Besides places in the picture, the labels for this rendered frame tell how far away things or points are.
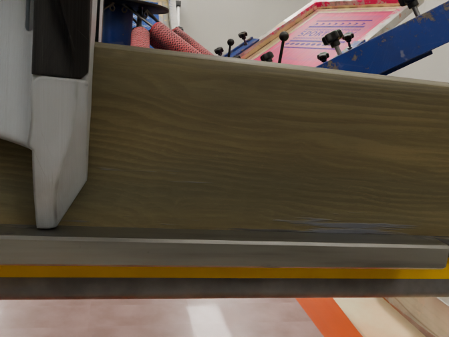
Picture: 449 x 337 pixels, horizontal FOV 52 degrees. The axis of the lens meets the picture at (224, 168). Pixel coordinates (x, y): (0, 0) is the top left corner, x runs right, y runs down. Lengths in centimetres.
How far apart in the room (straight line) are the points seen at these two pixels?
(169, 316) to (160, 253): 21
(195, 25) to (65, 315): 455
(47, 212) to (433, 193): 15
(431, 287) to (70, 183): 17
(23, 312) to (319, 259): 25
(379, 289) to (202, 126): 11
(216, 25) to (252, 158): 471
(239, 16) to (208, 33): 36
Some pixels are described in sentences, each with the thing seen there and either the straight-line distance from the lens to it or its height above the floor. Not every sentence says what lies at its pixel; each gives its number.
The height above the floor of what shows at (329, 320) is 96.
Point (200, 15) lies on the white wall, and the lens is 485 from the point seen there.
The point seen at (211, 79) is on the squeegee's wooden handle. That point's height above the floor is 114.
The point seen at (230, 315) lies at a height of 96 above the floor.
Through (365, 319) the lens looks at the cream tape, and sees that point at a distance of 41.
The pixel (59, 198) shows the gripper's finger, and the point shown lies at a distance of 16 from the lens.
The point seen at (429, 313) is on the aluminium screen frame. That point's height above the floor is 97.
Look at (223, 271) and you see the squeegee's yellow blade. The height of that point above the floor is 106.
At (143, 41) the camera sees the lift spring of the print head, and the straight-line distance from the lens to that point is 126.
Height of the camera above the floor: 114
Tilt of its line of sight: 12 degrees down
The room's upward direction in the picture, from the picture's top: 6 degrees clockwise
